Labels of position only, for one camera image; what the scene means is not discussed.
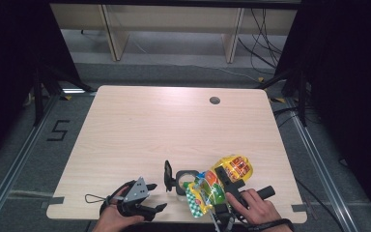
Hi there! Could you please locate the grey tape strip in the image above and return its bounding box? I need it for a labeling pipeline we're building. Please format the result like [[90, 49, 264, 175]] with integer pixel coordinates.
[[41, 196, 65, 209], [291, 203, 308, 214]]

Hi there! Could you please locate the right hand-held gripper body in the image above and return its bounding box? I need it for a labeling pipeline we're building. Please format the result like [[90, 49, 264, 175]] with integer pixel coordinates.
[[214, 179, 276, 232]]

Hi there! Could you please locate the person's right hand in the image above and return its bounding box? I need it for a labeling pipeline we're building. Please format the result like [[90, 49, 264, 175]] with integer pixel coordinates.
[[225, 188, 283, 227]]

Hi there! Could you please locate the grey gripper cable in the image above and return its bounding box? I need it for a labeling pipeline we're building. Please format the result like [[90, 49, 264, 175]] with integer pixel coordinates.
[[209, 212, 222, 232]]

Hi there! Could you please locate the black strap on left gripper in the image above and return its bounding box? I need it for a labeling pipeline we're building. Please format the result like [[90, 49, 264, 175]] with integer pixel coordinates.
[[99, 179, 137, 218]]

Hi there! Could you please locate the thin cord loop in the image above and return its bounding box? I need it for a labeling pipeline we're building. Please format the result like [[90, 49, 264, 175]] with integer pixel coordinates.
[[84, 193, 109, 205]]

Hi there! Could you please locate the metal floor rail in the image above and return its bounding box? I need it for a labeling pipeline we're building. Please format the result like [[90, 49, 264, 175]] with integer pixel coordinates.
[[0, 93, 62, 232], [284, 96, 359, 232]]

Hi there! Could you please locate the black curtain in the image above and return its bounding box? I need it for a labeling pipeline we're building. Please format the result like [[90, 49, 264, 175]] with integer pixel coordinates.
[[0, 0, 82, 168], [274, 0, 371, 223]]

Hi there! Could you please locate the black strap on right wrist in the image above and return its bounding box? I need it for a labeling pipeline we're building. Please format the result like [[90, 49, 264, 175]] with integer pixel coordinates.
[[245, 217, 295, 232]]

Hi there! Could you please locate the bundle of black cables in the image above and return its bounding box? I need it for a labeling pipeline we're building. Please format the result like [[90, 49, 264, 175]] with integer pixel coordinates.
[[237, 8, 288, 76]]

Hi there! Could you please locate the yellow seasoning pouch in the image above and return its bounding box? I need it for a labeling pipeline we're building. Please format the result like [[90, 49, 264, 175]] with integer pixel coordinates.
[[183, 155, 254, 218]]

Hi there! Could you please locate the clear jar with black lid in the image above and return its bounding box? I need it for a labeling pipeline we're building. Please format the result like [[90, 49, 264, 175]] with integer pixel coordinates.
[[163, 159, 201, 203]]

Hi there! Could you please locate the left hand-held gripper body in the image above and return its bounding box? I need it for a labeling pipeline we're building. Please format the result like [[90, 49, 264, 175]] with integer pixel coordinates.
[[115, 176, 158, 222]]

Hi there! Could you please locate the black floor cable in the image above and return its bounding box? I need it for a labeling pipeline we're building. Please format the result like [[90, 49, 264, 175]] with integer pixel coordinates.
[[295, 178, 346, 232]]

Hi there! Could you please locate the person's left hand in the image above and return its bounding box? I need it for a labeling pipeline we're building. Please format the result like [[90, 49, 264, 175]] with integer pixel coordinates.
[[91, 188, 146, 232]]

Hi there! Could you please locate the black metal stand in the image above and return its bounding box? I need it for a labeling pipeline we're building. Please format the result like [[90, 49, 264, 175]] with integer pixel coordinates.
[[33, 66, 93, 127], [255, 69, 309, 128]]

